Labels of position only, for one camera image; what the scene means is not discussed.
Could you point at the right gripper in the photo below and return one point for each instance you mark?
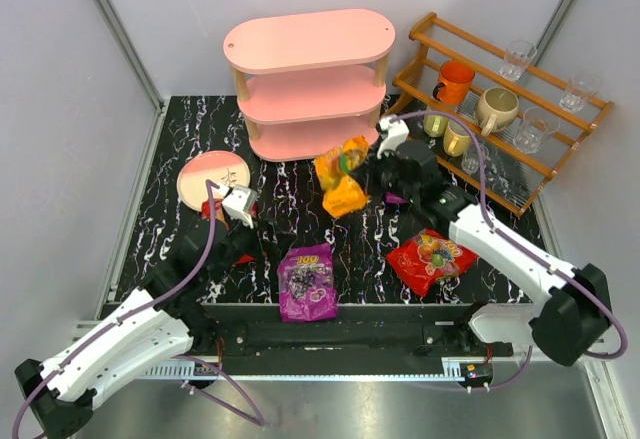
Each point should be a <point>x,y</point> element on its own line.
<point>379,175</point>

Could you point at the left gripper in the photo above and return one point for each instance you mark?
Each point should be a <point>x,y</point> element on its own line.
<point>236,238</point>

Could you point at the purple candy bag back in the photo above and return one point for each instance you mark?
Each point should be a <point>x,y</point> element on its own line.
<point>394,199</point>

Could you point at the purple candy bag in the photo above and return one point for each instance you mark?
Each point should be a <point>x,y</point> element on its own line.
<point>306,285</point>
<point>394,199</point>

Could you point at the orange candy bag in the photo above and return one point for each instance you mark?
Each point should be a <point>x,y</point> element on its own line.
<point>342,194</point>

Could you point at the purple candy bag front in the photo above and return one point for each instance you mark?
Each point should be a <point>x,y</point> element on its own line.
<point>306,285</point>

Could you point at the red candy bag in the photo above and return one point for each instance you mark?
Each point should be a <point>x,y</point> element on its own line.
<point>428,258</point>
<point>222,218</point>

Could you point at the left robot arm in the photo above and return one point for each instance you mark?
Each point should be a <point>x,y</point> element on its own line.
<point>159,320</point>

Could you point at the pink three-tier shelf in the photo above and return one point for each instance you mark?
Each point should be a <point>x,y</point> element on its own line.
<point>307,83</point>

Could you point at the clear glass middle shelf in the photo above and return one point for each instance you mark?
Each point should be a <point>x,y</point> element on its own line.
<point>536,126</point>

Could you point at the green-yellow mug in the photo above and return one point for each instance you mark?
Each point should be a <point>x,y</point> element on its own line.
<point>435,125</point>

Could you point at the pink round plate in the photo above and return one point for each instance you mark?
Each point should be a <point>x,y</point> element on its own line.
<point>221,167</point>

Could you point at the cream yellow mug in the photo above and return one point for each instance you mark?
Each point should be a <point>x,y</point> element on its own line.
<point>456,140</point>

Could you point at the small clear glass bottom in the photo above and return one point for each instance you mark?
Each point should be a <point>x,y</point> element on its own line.
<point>472,158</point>

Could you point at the orange mug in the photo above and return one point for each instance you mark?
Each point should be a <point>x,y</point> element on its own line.
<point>453,84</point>

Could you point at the wooden cup rack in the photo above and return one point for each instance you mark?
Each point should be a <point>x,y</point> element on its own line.
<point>527,174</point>

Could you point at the beige round mug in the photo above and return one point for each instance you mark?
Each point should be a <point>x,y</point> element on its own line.
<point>496,110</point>

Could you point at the clear glass top left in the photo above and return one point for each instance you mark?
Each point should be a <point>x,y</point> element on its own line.
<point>518,55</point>

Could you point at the clear glass top right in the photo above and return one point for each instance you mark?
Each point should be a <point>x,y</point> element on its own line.
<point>580,88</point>

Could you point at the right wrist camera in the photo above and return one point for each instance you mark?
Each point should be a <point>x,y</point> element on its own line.
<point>393,131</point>

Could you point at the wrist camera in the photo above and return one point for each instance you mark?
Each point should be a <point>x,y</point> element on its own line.
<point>393,131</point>
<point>238,202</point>

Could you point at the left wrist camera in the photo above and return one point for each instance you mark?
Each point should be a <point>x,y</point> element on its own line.
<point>238,202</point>

